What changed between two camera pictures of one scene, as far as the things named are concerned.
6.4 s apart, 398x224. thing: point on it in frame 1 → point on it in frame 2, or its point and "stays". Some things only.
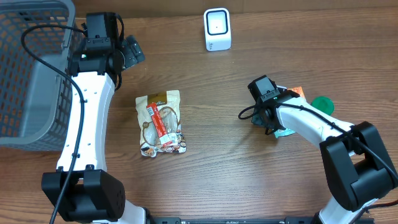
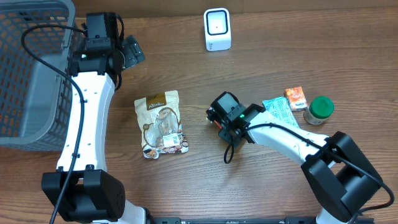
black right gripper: [259, 117] → [213, 115]
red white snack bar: [166, 139] → [217, 124]
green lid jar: [324, 104] stays
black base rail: [179, 220] stays
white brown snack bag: [159, 114] stays
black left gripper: [134, 49] stays
